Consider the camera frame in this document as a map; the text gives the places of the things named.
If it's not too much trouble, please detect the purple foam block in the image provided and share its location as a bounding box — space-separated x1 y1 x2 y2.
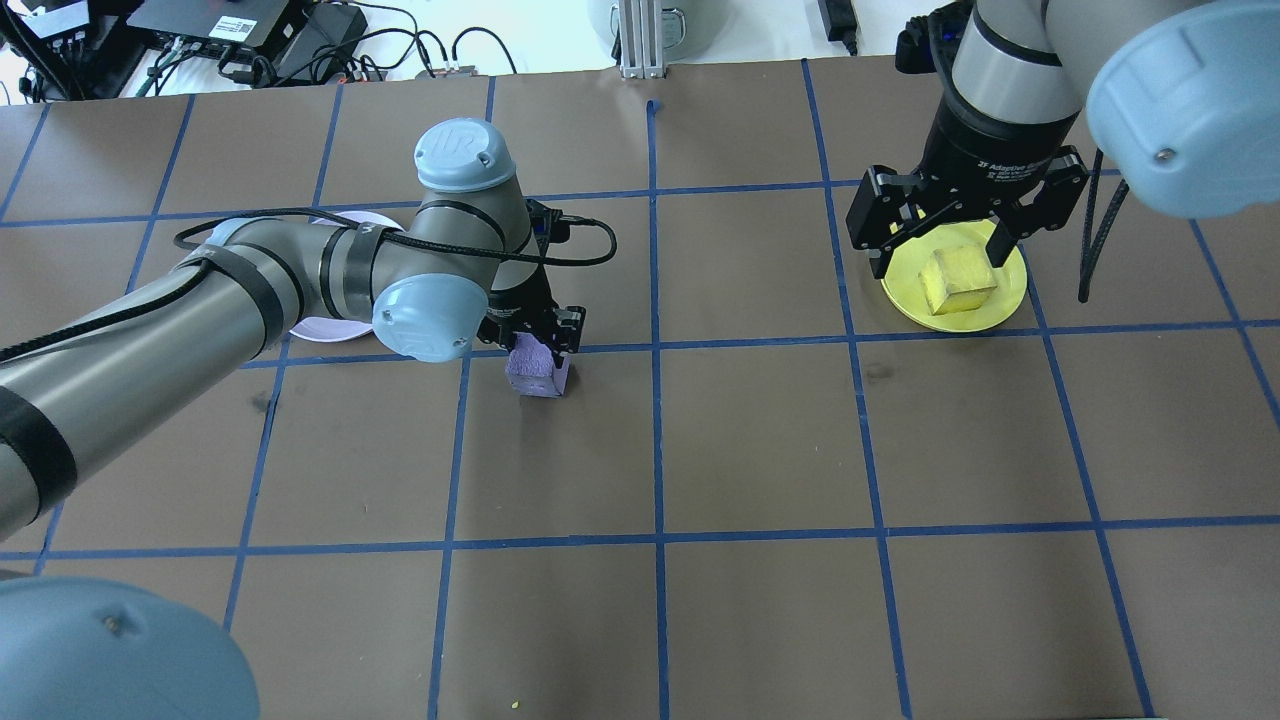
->
505 335 573 400

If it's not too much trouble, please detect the yellow foam block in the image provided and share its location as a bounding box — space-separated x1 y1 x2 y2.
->
918 245 999 318

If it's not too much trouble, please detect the yellow plate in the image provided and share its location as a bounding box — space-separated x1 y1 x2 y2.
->
880 218 1029 334

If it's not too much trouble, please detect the purple plate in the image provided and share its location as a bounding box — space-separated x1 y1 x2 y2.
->
288 209 403 345

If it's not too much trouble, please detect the black power adapter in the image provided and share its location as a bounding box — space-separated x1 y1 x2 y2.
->
817 0 861 57

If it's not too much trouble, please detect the black power brick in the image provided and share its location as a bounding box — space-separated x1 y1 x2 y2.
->
275 3 368 83

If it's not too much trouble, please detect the black box with white label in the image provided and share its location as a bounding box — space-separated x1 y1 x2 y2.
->
125 0 293 53

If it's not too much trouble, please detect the black device with ports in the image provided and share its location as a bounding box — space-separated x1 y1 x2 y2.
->
0 0 93 63

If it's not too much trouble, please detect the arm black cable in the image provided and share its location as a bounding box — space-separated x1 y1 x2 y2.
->
0 205 618 363
1077 148 1133 304

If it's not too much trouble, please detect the looped black cable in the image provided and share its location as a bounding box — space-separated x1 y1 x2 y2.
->
450 27 519 76

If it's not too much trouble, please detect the thin black cable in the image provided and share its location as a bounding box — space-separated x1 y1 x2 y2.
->
350 3 448 73

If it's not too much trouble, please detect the aluminium profile post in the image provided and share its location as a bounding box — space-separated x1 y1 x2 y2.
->
617 0 669 80

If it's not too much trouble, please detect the black electronics with cables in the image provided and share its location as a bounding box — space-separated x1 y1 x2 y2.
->
0 20 136 101

